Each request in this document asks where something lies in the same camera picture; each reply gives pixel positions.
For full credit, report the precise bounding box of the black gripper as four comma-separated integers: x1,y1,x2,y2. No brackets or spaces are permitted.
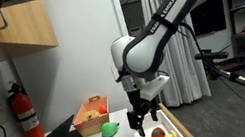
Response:
118,85,164,137

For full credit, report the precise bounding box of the green pear plush toy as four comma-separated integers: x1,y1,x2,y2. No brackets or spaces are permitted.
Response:
99,119,121,137

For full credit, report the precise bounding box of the orange plush toy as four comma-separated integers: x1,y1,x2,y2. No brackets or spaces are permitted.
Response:
97,103,109,116

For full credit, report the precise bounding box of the red checkered basket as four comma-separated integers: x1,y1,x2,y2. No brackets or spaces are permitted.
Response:
70,91,114,137

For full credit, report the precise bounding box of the white curtain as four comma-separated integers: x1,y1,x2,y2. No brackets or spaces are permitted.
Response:
116,0,229,115

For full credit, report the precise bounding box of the white refrigerator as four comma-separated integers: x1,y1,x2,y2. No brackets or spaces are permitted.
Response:
0,0,158,137

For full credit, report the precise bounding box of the red fire extinguisher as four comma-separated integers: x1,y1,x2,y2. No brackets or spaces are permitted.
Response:
0,80,54,137

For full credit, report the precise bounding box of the wooden upper cabinet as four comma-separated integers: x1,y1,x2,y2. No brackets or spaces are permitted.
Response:
0,0,67,57

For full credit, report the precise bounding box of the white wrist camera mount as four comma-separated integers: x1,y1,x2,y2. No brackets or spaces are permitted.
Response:
139,71,172,105

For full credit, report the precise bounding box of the black stereo camera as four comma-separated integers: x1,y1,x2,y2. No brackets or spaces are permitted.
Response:
193,46,230,67

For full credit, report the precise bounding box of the black wall monitor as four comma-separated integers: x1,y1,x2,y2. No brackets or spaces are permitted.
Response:
186,0,233,43

